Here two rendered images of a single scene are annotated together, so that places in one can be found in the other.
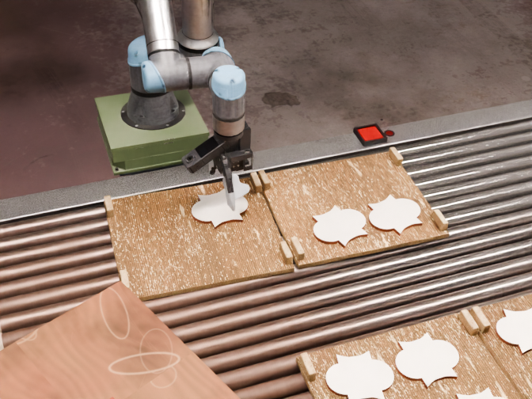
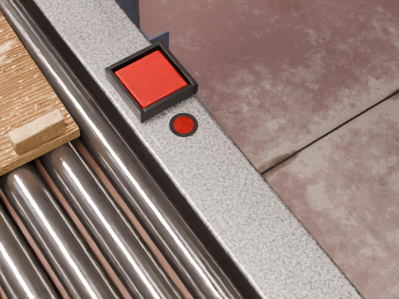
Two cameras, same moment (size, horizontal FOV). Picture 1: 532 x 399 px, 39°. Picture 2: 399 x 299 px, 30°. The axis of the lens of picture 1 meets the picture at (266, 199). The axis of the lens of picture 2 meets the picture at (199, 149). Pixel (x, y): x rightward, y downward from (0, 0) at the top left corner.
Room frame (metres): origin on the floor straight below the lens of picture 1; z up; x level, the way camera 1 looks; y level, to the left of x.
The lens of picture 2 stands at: (1.73, -0.79, 1.60)
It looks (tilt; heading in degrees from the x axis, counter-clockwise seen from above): 59 degrees down; 73
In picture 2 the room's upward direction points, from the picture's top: 5 degrees clockwise
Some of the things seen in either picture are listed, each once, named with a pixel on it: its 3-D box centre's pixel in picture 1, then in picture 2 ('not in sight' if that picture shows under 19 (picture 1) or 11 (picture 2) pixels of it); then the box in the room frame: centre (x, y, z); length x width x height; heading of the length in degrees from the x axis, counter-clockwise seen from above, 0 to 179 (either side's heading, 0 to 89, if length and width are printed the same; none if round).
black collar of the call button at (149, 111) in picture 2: (370, 134); (151, 80); (1.82, -0.30, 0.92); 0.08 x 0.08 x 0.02; 22
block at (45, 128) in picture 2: (396, 156); (38, 131); (1.69, -0.36, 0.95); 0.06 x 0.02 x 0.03; 20
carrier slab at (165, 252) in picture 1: (195, 234); not in sight; (1.35, 0.17, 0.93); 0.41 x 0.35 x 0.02; 109
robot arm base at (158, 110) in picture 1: (152, 97); not in sight; (1.83, 0.35, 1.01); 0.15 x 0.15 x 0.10
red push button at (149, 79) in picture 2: (370, 134); (151, 80); (1.82, -0.30, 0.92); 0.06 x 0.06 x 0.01; 22
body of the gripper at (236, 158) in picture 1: (231, 147); not in sight; (1.45, 0.09, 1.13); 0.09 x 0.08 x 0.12; 115
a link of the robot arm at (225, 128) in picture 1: (228, 120); not in sight; (1.45, 0.10, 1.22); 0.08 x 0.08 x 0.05
